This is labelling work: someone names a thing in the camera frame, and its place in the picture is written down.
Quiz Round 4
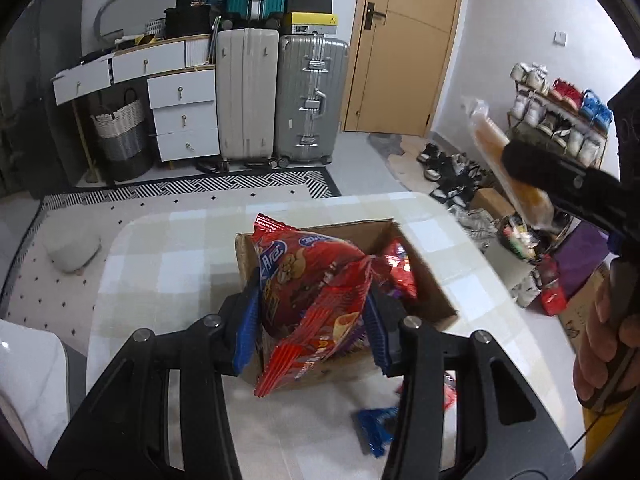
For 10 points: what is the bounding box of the black and white patterned rug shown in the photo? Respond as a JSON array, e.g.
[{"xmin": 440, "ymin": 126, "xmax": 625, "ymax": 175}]
[{"xmin": 40, "ymin": 166, "xmax": 343, "ymax": 211}]

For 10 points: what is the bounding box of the red chocolate pie packet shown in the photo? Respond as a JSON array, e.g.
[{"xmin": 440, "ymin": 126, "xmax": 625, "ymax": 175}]
[{"xmin": 380, "ymin": 240, "xmax": 418, "ymax": 301}]

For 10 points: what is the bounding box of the grey metal hoop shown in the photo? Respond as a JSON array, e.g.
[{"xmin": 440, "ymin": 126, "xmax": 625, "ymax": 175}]
[{"xmin": 92, "ymin": 0, "xmax": 181, "ymax": 41}]

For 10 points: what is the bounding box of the person's right forearm yellow sleeve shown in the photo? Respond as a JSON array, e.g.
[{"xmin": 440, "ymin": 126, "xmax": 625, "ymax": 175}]
[{"xmin": 582, "ymin": 400, "xmax": 631, "ymax": 466}]

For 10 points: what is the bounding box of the printed cardboard box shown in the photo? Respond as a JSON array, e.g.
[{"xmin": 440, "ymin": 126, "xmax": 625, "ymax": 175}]
[{"xmin": 557, "ymin": 262, "xmax": 613, "ymax": 356}]

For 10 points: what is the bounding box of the small brown cardboard box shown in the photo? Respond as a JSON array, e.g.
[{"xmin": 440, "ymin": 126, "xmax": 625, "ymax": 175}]
[{"xmin": 470, "ymin": 187, "xmax": 516, "ymax": 221}]

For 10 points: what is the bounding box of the grey cushion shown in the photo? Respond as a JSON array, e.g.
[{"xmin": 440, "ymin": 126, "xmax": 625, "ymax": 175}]
[{"xmin": 42, "ymin": 232, "xmax": 101, "ymax": 273}]

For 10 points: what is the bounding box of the white suitcase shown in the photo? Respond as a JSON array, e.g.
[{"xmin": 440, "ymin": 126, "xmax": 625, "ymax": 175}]
[{"xmin": 215, "ymin": 27, "xmax": 280, "ymax": 163}]

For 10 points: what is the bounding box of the black paper bag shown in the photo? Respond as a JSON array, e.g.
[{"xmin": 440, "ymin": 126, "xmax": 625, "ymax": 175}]
[{"xmin": 165, "ymin": 0, "xmax": 216, "ymax": 40}]

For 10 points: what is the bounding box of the shoe rack with shoes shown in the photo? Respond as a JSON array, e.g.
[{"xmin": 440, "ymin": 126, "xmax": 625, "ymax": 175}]
[{"xmin": 506, "ymin": 62, "xmax": 613, "ymax": 171}]

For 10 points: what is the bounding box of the white chair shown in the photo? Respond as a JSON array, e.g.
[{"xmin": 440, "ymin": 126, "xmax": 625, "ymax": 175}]
[{"xmin": 0, "ymin": 317, "xmax": 88, "ymax": 461}]

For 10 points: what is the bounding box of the grey door mat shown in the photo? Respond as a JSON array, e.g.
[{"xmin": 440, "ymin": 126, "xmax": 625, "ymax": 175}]
[{"xmin": 369, "ymin": 132, "xmax": 406, "ymax": 157}]

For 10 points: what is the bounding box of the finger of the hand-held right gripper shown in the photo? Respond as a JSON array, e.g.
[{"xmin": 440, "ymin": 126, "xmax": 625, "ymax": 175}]
[{"xmin": 501, "ymin": 141, "xmax": 628, "ymax": 231}]

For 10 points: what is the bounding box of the white drawer cabinet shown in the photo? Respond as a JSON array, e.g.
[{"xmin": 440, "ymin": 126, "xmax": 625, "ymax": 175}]
[{"xmin": 52, "ymin": 35, "xmax": 221, "ymax": 163}]

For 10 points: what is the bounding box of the pile of shoes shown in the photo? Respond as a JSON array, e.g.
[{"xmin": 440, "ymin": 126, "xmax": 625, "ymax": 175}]
[{"xmin": 417, "ymin": 142, "xmax": 501, "ymax": 221}]

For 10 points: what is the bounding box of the silver suitcase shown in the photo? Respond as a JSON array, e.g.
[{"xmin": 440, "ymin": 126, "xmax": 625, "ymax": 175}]
[{"xmin": 274, "ymin": 32, "xmax": 350, "ymax": 166}]

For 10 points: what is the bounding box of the clear cracker packet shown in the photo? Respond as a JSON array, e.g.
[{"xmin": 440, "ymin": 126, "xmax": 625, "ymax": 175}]
[{"xmin": 461, "ymin": 97, "xmax": 553, "ymax": 231}]

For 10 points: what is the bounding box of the blue cookie packet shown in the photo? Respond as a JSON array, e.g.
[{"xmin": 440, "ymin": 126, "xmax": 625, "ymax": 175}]
[{"xmin": 356, "ymin": 406, "xmax": 401, "ymax": 458}]

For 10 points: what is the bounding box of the red cookie packet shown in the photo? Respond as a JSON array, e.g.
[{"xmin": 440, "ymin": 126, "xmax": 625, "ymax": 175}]
[{"xmin": 395, "ymin": 371, "xmax": 457, "ymax": 413}]

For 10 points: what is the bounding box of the red chip bag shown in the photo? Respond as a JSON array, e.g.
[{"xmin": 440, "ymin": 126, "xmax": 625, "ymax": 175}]
[{"xmin": 250, "ymin": 212, "xmax": 373, "ymax": 400}]

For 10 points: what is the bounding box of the woven laundry basket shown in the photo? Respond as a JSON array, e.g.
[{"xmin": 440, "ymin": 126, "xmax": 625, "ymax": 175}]
[{"xmin": 90, "ymin": 89, "xmax": 153, "ymax": 183}]

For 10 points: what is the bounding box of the person's right hand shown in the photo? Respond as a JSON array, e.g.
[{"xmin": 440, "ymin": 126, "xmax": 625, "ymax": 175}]
[{"xmin": 572, "ymin": 260, "xmax": 640, "ymax": 401}]

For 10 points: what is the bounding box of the wooden door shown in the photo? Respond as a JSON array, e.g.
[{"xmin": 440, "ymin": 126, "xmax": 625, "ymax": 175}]
[{"xmin": 340, "ymin": 0, "xmax": 466, "ymax": 137}]

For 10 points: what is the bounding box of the yellow and black shoe box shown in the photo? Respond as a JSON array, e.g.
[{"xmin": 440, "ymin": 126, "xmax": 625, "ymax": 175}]
[{"xmin": 282, "ymin": 10, "xmax": 338, "ymax": 37}]

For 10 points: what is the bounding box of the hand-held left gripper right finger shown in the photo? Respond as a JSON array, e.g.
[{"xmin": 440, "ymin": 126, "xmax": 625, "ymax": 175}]
[{"xmin": 362, "ymin": 285, "xmax": 578, "ymax": 480}]

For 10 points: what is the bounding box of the dark grey refrigerator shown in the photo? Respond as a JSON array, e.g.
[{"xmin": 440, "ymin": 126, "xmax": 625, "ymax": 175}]
[{"xmin": 0, "ymin": 0, "xmax": 86, "ymax": 201}]

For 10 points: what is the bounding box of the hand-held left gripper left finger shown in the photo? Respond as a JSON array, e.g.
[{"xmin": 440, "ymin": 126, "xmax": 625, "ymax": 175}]
[{"xmin": 47, "ymin": 285, "xmax": 261, "ymax": 480}]

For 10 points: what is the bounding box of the black door handle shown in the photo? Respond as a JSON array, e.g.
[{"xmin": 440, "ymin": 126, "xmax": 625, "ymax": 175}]
[{"xmin": 365, "ymin": 2, "xmax": 388, "ymax": 31}]

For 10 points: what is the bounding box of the basket of snacks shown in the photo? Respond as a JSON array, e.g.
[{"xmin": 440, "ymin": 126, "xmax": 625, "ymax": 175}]
[{"xmin": 497, "ymin": 215, "xmax": 543, "ymax": 263}]

